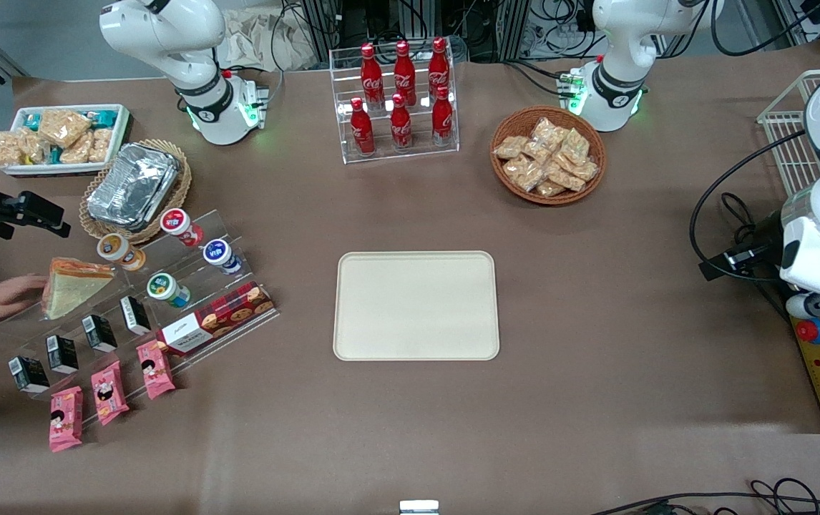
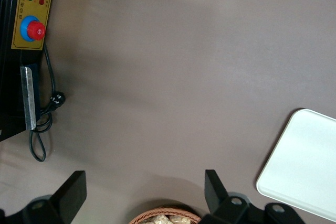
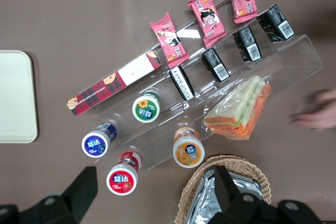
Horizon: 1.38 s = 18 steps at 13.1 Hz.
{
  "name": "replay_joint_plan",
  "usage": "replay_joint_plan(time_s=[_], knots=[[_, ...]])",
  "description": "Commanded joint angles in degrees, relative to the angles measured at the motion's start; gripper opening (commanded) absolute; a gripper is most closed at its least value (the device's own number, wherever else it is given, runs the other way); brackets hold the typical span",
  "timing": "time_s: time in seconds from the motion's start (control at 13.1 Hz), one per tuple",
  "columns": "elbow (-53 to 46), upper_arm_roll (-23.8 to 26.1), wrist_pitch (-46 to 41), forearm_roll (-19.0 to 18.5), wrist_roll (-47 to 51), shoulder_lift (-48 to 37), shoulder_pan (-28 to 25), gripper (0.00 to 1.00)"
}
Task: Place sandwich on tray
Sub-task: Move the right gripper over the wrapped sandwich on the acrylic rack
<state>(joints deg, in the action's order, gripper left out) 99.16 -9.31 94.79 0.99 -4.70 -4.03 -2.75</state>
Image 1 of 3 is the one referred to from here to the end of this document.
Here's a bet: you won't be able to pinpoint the light wicker basket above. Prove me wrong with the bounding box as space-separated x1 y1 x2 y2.
79 139 193 246

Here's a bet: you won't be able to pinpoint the green lid yogurt cup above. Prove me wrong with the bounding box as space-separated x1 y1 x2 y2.
146 272 192 310

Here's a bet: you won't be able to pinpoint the round dark wicker basket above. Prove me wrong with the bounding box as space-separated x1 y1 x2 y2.
489 106 607 207

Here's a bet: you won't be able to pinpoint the red tartan cookie box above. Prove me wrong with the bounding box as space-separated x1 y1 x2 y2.
157 280 277 357

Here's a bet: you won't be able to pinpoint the black floor cables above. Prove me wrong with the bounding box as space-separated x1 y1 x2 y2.
587 477 820 515

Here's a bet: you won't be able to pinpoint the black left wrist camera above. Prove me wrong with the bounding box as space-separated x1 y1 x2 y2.
699 240 783 282

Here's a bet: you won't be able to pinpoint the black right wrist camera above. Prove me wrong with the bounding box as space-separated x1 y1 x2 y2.
0 192 72 239

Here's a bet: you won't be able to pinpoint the clear acrylic tiered stand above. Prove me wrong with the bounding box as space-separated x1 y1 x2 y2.
0 209 281 424

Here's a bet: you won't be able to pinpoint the aluminium foil container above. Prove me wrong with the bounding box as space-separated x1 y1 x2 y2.
87 142 181 222

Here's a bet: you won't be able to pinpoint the cream cloth bag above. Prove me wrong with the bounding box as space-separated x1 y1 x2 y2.
220 6 319 73

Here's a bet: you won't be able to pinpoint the grey metal frame bar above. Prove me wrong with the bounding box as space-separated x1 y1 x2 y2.
0 41 30 81

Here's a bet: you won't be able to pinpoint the bare person hand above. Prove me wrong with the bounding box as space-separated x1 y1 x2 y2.
0 275 48 322

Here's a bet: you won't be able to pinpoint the white wire rack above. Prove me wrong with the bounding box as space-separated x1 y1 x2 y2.
756 69 820 198

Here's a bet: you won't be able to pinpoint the pink cartoon snack bag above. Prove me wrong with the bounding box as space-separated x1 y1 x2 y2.
89 360 130 427
135 338 177 401
48 386 85 454

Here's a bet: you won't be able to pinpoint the beige plastic tray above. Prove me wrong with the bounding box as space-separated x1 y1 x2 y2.
333 250 501 362

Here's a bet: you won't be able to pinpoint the white rectangular bin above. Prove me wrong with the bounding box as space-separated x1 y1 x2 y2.
0 104 131 177

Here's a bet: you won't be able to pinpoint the puffed rice snack packet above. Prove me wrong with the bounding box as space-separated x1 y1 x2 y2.
0 131 24 170
20 129 50 165
59 133 96 166
88 127 114 165
37 108 93 149

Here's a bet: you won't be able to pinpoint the blue lid yogurt cup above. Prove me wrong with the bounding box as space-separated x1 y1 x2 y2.
202 238 243 277

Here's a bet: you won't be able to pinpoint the clear acrylic bottle rack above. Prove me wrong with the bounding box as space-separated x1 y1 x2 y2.
329 43 462 166

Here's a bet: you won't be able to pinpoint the red cola bottle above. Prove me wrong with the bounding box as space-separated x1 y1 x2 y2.
389 94 414 152
360 43 386 110
349 97 376 157
427 37 452 100
393 41 418 107
431 86 456 148

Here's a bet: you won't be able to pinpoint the small black carton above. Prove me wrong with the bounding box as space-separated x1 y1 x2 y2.
46 334 80 376
8 355 51 395
119 295 152 337
81 314 119 354

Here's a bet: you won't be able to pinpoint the plastic triangle sandwich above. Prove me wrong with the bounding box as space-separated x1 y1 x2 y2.
42 257 117 321

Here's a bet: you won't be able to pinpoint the orange lid yogurt cup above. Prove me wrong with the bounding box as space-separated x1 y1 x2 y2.
97 232 147 273

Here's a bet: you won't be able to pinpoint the red lid yogurt cup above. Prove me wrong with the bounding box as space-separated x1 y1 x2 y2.
160 207 205 248

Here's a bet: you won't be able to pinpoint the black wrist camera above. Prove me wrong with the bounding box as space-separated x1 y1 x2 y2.
0 192 72 239
699 240 783 282

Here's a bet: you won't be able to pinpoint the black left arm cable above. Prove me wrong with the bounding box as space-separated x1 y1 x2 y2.
688 129 811 284

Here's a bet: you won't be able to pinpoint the brown table cover sheet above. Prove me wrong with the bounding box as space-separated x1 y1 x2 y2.
0 39 820 515

